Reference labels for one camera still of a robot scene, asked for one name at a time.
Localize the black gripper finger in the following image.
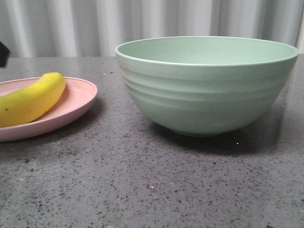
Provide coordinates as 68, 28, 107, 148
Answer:
0, 42, 10, 67

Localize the yellow banana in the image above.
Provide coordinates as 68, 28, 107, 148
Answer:
0, 72, 66, 127

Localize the pink plate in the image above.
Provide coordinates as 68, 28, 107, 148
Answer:
0, 77, 98, 142

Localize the green bowl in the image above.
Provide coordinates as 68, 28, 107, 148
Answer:
115, 36, 299, 137

